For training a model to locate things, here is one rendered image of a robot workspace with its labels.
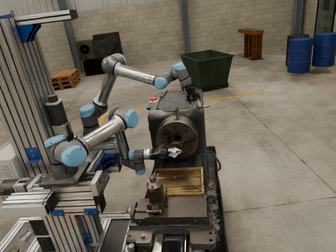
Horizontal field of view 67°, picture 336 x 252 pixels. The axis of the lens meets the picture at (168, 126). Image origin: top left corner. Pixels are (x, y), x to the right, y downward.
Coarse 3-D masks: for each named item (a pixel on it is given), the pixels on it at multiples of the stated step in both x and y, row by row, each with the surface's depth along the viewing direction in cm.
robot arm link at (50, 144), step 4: (56, 136) 144; (60, 136) 142; (64, 136) 143; (48, 140) 140; (52, 140) 139; (56, 140) 138; (60, 140) 139; (64, 140) 141; (44, 144) 139; (48, 144) 137; (52, 144) 137; (56, 144) 137; (48, 148) 139; (52, 148) 137; (48, 152) 140; (52, 152) 137; (48, 156) 143; (52, 156) 138; (52, 160) 142; (56, 160) 141
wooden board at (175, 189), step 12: (156, 168) 190; (168, 168) 188; (180, 168) 186; (192, 168) 185; (168, 180) 178; (180, 180) 176; (192, 180) 175; (168, 192) 166; (180, 192) 165; (192, 192) 160
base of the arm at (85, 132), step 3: (84, 126) 188; (87, 126) 187; (90, 126) 187; (93, 126) 188; (96, 126) 190; (99, 126) 194; (84, 129) 189; (87, 129) 188; (90, 129) 188; (93, 129) 189; (84, 132) 192; (87, 132) 188; (84, 135) 191
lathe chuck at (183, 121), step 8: (168, 120) 187; (176, 120) 184; (184, 120) 186; (168, 128) 185; (176, 128) 184; (184, 128) 184; (192, 128) 183; (160, 136) 189; (184, 136) 186; (160, 144) 191; (168, 144) 191; (192, 144) 189; (184, 152) 192; (192, 152) 191
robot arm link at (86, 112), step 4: (88, 104) 191; (92, 104) 190; (80, 108) 187; (84, 108) 186; (88, 108) 185; (92, 108) 185; (96, 108) 192; (80, 112) 184; (84, 112) 183; (88, 112) 183; (92, 112) 185; (96, 112) 190; (80, 116) 185; (84, 116) 184; (88, 116) 184; (92, 116) 186; (96, 116) 190; (84, 120) 185; (88, 120) 185; (92, 120) 187; (96, 120) 190; (84, 124) 187; (88, 124) 186; (92, 124) 187
